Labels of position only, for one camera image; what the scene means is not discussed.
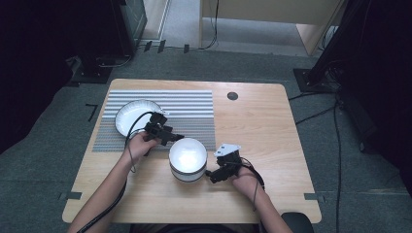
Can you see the beige wooden cabinet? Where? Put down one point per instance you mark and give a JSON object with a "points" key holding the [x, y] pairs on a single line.
{"points": [[275, 8]]}

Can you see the person's left hand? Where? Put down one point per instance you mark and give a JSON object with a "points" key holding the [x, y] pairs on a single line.
{"points": [[140, 147]]}

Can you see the white plate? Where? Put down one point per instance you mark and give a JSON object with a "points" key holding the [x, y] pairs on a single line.
{"points": [[132, 116]]}

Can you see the grey tape piece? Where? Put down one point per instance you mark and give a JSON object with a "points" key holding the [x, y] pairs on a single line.
{"points": [[313, 196], [73, 195]]}

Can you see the black slanted stand with base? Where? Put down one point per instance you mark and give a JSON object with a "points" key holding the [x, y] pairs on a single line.
{"points": [[319, 74]]}

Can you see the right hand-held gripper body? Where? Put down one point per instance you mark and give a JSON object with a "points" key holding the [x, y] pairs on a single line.
{"points": [[229, 161]]}

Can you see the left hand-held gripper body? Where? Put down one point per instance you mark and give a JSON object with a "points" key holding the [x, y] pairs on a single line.
{"points": [[157, 126]]}

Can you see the black tape strip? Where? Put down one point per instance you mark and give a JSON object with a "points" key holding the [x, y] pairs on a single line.
{"points": [[147, 46], [161, 46], [186, 48]]}

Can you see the black stand with base plate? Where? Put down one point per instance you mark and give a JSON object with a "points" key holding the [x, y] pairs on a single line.
{"points": [[92, 73]]}

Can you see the grey striped placemat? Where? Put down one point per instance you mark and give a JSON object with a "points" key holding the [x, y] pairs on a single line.
{"points": [[191, 110]]}

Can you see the round black table grommet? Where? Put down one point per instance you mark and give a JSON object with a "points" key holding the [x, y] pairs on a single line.
{"points": [[232, 95]]}

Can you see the black curtain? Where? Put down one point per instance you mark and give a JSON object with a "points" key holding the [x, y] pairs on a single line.
{"points": [[382, 81], [29, 64]]}

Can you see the white bowl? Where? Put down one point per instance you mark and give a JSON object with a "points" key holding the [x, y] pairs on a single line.
{"points": [[188, 159]]}

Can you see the person's right hand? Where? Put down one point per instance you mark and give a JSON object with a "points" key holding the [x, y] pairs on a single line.
{"points": [[245, 181]]}

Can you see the black tape corner mark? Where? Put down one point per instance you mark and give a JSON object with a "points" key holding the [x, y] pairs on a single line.
{"points": [[93, 110]]}

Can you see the dark cabinet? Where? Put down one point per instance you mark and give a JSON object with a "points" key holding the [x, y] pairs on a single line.
{"points": [[131, 22]]}

